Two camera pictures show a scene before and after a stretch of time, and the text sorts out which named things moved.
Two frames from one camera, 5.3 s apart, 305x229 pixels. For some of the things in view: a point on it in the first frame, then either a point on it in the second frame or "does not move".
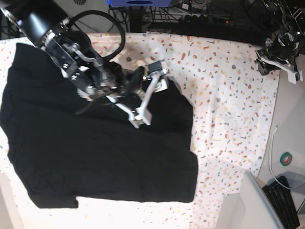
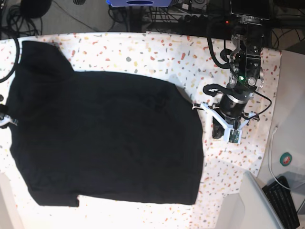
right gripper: [280, 54] to [232, 109]
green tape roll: [286, 159] does not move
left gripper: [110, 79] to [4, 109]
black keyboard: [282, 201] does not move
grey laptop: [260, 211] does not move
